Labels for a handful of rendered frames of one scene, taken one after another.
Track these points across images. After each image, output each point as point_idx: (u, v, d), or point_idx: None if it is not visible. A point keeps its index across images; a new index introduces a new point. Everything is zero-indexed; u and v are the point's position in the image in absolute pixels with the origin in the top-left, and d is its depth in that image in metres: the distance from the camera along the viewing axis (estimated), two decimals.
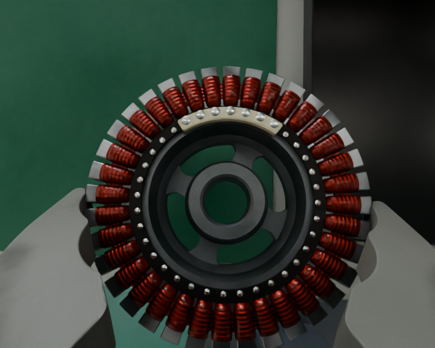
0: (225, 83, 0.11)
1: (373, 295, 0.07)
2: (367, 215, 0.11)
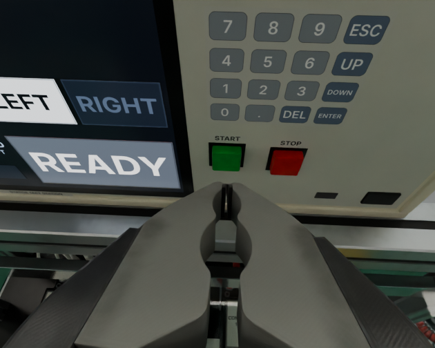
0: None
1: (258, 274, 0.08)
2: (230, 198, 0.12)
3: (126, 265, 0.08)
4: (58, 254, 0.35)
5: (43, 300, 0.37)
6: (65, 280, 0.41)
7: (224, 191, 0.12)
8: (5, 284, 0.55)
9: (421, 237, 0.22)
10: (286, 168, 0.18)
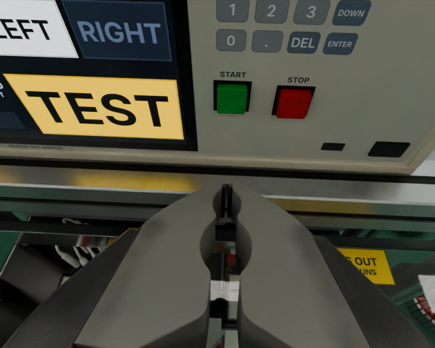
0: None
1: (258, 274, 0.08)
2: (230, 198, 0.12)
3: (126, 265, 0.08)
4: None
5: (59, 284, 0.40)
6: (79, 267, 0.44)
7: (224, 191, 0.12)
8: (5, 265, 0.54)
9: (430, 191, 0.21)
10: (293, 108, 0.17)
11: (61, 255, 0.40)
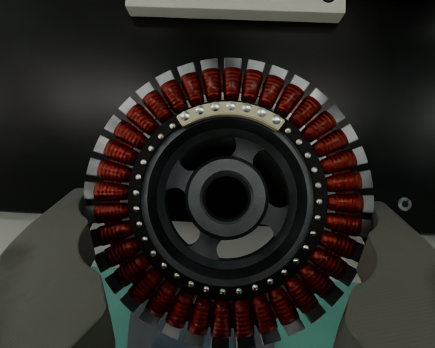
0: (226, 76, 0.11)
1: (373, 295, 0.07)
2: (367, 215, 0.11)
3: None
4: None
5: None
6: None
7: None
8: None
9: None
10: None
11: None
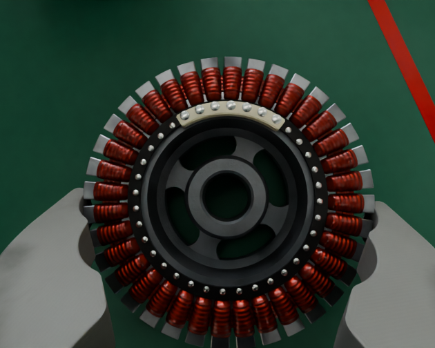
0: (226, 76, 0.11)
1: (374, 295, 0.07)
2: (368, 215, 0.11)
3: None
4: None
5: None
6: None
7: None
8: None
9: None
10: None
11: None
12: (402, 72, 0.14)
